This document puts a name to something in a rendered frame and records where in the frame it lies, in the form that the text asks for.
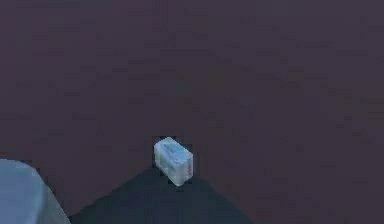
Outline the pale blue box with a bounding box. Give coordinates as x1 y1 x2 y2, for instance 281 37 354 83
153 136 194 188

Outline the pale blue rounded cushion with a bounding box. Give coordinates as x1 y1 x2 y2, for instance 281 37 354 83
0 158 72 224

